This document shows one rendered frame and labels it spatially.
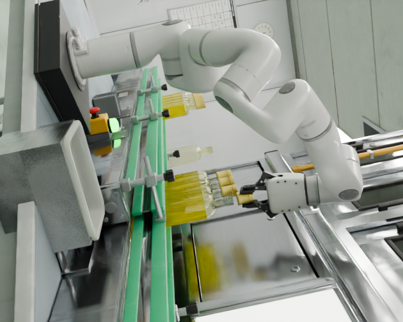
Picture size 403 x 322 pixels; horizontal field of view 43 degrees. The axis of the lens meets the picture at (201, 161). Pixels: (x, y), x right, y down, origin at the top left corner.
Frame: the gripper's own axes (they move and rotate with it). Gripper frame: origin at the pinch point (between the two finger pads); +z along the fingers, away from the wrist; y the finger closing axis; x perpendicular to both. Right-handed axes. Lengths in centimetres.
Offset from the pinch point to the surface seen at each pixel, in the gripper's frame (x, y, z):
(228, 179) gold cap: -9.1, 1.7, 6.4
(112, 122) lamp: -18.5, 20.6, 40.8
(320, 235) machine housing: 1.2, -12.7, -17.3
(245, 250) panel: 6.5, -12.6, 2.2
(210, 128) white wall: -573, -144, 132
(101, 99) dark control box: -42, 24, 53
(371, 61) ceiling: -342, -36, -70
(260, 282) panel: 21.5, -12.8, -2.7
